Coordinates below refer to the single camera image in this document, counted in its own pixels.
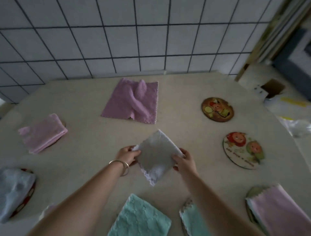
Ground person's left hand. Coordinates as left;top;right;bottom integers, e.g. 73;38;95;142
114;145;142;168

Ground person's right hand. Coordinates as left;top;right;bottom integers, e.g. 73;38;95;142
172;148;199;178

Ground pink rimmed cartoon coaster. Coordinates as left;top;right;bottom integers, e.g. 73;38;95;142
179;198;195;236

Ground two faces round coaster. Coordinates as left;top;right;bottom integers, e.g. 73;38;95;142
223;132;265;170

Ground dark brown round coaster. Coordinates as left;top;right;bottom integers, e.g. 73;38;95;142
201;97;235;123

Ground red bordered round coaster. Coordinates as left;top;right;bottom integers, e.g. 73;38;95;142
9;168;36;218

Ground person's right forearm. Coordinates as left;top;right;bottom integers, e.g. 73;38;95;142
181;170;265;236

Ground person's left forearm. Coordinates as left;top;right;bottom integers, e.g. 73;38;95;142
27;161;127;236

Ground clear plastic bag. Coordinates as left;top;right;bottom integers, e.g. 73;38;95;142
265;96;311;138

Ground brown cardboard box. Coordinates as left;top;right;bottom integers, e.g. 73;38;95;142
261;79;286;99

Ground dark blue panel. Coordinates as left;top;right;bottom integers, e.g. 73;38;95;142
272;27;311;101

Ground white leaning boards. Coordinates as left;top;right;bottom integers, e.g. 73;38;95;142
257;0;304;64

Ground silver bangle bracelet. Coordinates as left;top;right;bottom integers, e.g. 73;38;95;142
109;159;130;177

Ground golden door frame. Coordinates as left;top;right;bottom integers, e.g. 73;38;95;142
234;0;292;82

